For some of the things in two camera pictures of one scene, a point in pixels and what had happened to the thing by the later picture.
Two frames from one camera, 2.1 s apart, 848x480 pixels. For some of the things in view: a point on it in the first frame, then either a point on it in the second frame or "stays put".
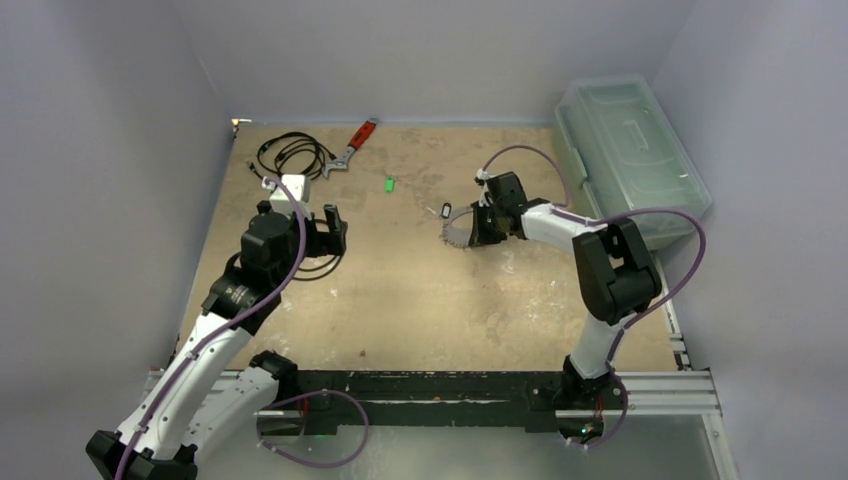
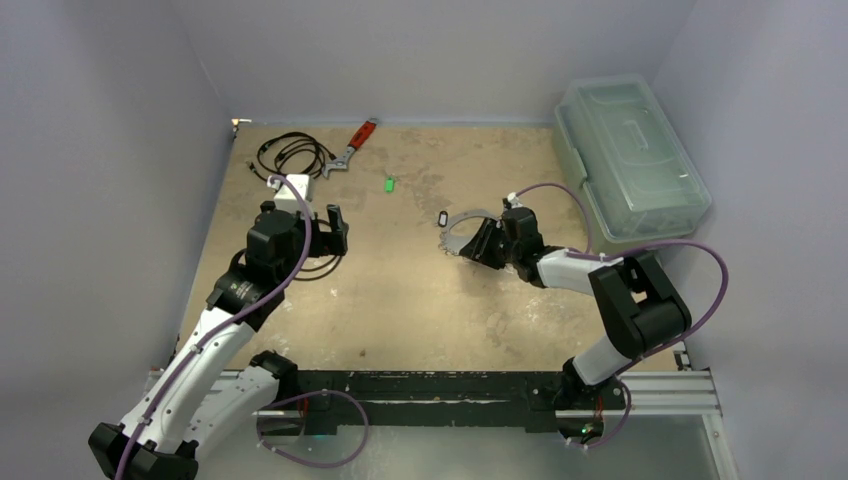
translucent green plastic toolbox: (632, 160) stays put
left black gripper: (323, 243) stays put
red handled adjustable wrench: (356, 142) stays put
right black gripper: (485, 224) to (495, 242)
